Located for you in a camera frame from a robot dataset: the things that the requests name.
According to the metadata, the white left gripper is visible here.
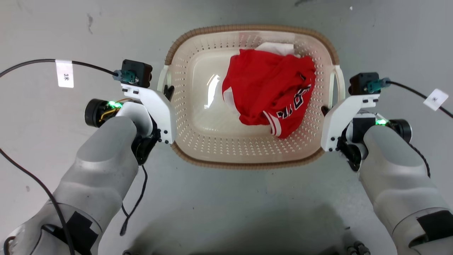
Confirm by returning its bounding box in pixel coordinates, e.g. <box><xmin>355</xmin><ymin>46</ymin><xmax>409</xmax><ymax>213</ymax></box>
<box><xmin>120</xmin><ymin>83</ymin><xmax>177</xmax><ymax>166</ymax></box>

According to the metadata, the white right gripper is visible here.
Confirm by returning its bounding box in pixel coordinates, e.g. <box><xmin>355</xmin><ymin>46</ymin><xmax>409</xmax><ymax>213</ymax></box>
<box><xmin>320</xmin><ymin>93</ymin><xmax>381</xmax><ymax>172</ymax></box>

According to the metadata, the beige plastic laundry basket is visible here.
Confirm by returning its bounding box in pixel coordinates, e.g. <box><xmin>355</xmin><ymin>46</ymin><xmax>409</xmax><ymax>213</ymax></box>
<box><xmin>157</xmin><ymin>24</ymin><xmax>346</xmax><ymax>170</ymax></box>

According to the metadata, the red sports jersey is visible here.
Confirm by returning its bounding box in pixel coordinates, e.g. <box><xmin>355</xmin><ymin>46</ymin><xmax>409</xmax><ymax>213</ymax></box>
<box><xmin>222</xmin><ymin>49</ymin><xmax>317</xmax><ymax>139</ymax></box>

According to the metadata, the white cloth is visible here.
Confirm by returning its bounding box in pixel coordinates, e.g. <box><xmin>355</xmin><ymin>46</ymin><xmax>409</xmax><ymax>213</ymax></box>
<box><xmin>254</xmin><ymin>42</ymin><xmax>302</xmax><ymax>58</ymax></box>

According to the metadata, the black right camera cable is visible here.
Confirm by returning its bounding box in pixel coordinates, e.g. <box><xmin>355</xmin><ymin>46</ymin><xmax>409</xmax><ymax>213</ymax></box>
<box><xmin>386</xmin><ymin>81</ymin><xmax>453</xmax><ymax>119</ymax></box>

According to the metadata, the black camera cable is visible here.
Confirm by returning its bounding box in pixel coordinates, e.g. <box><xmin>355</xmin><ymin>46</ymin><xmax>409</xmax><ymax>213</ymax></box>
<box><xmin>0</xmin><ymin>58</ymin><xmax>119</xmax><ymax>79</ymax></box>
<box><xmin>386</xmin><ymin>81</ymin><xmax>453</xmax><ymax>119</ymax></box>

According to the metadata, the white cable tag with print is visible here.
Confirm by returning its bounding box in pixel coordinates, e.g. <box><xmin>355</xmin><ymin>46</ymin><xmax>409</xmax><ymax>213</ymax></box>
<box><xmin>55</xmin><ymin>59</ymin><xmax>75</xmax><ymax>89</ymax></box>

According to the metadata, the thin black right gripper cable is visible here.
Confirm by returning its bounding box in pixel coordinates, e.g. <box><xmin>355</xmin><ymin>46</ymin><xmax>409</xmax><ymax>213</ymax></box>
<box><xmin>407</xmin><ymin>141</ymin><xmax>431</xmax><ymax>179</ymax></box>

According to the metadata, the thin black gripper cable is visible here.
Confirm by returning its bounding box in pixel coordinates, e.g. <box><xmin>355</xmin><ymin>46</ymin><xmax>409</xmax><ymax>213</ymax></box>
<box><xmin>119</xmin><ymin>164</ymin><xmax>148</xmax><ymax>237</ymax></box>
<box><xmin>407</xmin><ymin>141</ymin><xmax>431</xmax><ymax>179</ymax></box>

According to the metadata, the thin black left gripper cable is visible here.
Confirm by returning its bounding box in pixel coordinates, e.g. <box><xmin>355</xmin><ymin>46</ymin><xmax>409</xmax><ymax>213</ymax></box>
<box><xmin>119</xmin><ymin>164</ymin><xmax>148</xmax><ymax>237</ymax></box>

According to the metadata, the small white cable tag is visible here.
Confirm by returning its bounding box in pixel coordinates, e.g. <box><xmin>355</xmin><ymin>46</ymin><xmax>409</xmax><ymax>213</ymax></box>
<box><xmin>423</xmin><ymin>88</ymin><xmax>449</xmax><ymax>111</ymax></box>

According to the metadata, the black left camera cable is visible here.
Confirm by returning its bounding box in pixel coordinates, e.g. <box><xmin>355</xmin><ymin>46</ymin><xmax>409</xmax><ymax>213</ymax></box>
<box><xmin>0</xmin><ymin>58</ymin><xmax>119</xmax><ymax>79</ymax></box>

